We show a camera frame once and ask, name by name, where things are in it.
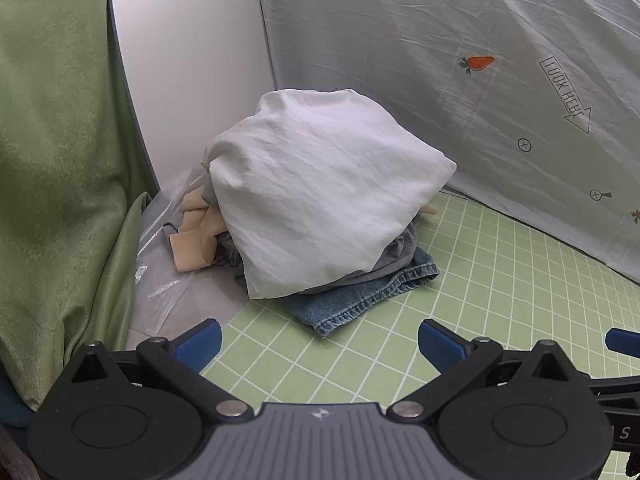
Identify dark teal cloth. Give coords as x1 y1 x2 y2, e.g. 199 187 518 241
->
0 360 36 428

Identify beige garment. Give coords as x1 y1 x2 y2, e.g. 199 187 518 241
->
169 185 438 273

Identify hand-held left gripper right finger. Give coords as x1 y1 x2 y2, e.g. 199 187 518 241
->
390 319 588 423

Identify blue denim garment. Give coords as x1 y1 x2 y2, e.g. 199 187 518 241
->
285 245 441 338

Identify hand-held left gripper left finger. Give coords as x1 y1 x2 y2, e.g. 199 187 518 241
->
70 319 253 423

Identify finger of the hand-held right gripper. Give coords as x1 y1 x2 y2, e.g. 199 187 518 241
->
585 328 640 396

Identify grey carrot-print sheet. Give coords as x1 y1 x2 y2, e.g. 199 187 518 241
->
250 0 640 283

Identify grey garment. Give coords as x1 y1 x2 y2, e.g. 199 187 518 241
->
212 222 418 295

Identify white partition board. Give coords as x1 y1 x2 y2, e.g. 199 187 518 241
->
106 0 278 196

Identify green curtain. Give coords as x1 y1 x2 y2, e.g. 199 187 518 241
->
0 0 161 413

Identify clear plastic bag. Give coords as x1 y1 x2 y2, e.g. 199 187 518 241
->
132 170 251 336

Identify white pants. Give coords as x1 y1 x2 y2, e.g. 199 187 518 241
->
202 88 458 301

